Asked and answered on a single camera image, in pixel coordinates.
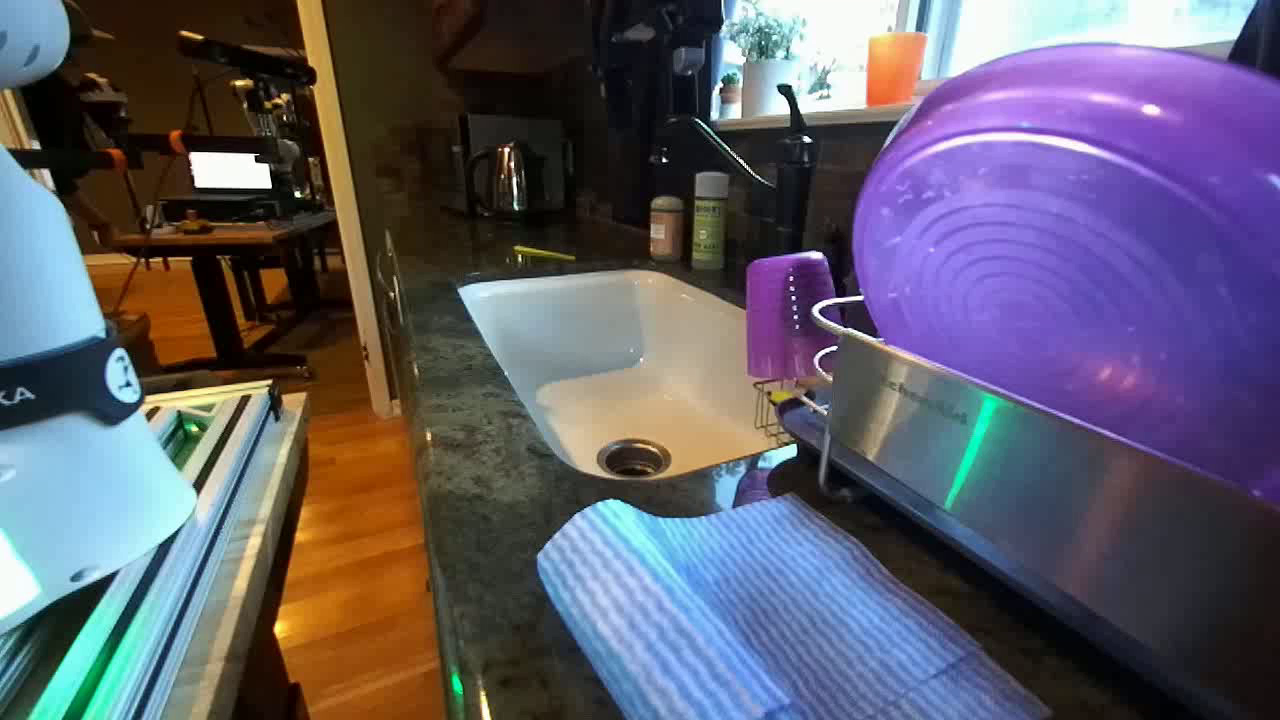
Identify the green label soap bottle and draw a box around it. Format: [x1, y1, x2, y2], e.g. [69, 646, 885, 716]
[689, 169, 736, 275]

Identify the steel kettle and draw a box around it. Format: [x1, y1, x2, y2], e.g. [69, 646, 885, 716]
[470, 137, 549, 219]

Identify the orange plastic cup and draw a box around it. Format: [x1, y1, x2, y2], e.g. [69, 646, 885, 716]
[863, 28, 934, 112]

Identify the yellow-green utensil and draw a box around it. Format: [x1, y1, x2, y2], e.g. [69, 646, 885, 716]
[510, 239, 582, 270]

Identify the white ceramic sink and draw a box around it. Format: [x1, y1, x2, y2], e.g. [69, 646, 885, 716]
[457, 270, 791, 488]

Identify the dark wooden table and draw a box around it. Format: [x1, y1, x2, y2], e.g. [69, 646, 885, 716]
[108, 209, 340, 368]

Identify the dark camera rig on stand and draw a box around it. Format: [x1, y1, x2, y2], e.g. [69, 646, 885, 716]
[174, 28, 321, 144]

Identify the dark bronze faucet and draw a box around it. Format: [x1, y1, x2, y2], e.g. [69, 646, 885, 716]
[662, 81, 820, 259]

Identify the blue striped dish cloth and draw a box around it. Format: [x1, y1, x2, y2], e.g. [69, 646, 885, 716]
[532, 493, 1058, 720]

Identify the stainless steel drying rack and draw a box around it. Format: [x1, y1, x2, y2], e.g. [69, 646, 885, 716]
[778, 294, 1280, 720]

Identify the purple plastic plate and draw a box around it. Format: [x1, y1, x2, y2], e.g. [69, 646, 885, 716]
[848, 40, 1280, 512]

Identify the purple utensil holder cup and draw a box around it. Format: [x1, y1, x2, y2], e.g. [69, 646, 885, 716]
[741, 247, 839, 392]

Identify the lit computer monitor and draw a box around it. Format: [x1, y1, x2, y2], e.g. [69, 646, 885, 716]
[183, 144, 279, 195]

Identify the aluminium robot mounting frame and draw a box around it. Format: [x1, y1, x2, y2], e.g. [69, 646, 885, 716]
[0, 376, 312, 720]

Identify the dark blue curtain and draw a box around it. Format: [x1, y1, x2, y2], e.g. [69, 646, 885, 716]
[1223, 0, 1280, 81]

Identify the orange label soap bottle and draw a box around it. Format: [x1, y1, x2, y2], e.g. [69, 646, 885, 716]
[646, 192, 689, 264]

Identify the plant in white pot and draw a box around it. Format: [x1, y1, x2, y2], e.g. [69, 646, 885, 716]
[728, 4, 809, 126]

